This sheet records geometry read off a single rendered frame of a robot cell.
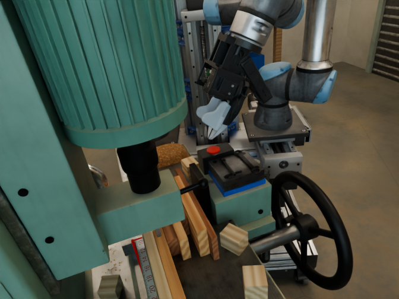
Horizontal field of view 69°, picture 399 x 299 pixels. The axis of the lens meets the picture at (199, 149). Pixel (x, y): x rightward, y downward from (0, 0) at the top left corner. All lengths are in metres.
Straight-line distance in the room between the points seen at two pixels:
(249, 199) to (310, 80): 0.54
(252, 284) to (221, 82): 0.36
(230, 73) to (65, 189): 0.35
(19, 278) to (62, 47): 0.29
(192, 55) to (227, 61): 0.56
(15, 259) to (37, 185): 0.10
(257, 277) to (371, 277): 1.29
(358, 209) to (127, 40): 1.91
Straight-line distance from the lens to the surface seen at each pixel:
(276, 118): 1.14
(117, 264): 0.77
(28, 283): 0.47
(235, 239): 0.58
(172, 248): 0.60
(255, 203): 0.66
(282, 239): 0.73
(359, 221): 2.02
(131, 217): 0.49
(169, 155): 0.85
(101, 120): 0.35
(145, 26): 0.34
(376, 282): 1.76
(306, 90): 1.06
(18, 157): 0.39
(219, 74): 0.56
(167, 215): 0.51
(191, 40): 1.12
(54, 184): 0.41
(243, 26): 0.58
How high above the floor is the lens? 1.37
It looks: 32 degrees down
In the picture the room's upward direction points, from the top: 7 degrees counter-clockwise
